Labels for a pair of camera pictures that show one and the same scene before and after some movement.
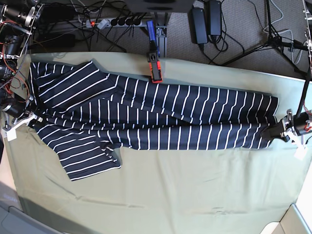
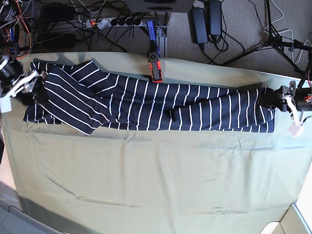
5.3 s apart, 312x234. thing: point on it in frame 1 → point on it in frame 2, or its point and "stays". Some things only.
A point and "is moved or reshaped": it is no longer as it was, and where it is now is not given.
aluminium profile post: (161, 35) stays
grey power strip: (99, 24) stays
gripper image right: (295, 126) → (295, 99)
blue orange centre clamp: (153, 54) stays
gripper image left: (18, 114) → (12, 78)
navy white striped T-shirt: (89, 115) is moved or reshaped
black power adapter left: (198, 26) stays
